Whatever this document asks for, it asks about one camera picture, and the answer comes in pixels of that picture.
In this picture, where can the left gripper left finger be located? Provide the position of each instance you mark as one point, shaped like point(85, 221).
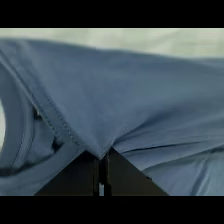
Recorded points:
point(78, 178)

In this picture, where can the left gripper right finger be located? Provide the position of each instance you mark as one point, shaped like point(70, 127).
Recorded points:
point(128, 178)

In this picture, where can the blue T-shirt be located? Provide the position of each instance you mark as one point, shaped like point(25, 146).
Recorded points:
point(133, 100)

